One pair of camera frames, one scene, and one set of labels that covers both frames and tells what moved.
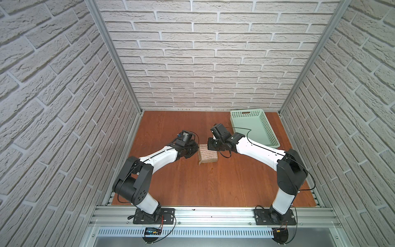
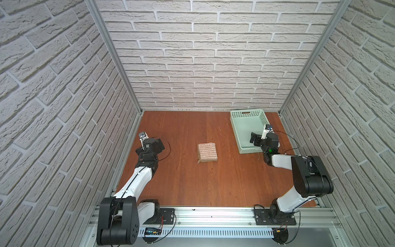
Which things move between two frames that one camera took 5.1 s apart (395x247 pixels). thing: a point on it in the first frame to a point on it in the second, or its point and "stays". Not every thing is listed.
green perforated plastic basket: [254, 124] stays
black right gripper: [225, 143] to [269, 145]
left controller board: [151, 231] stays
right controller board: [280, 235] stays
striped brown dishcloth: [205, 155] stays
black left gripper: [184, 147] to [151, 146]
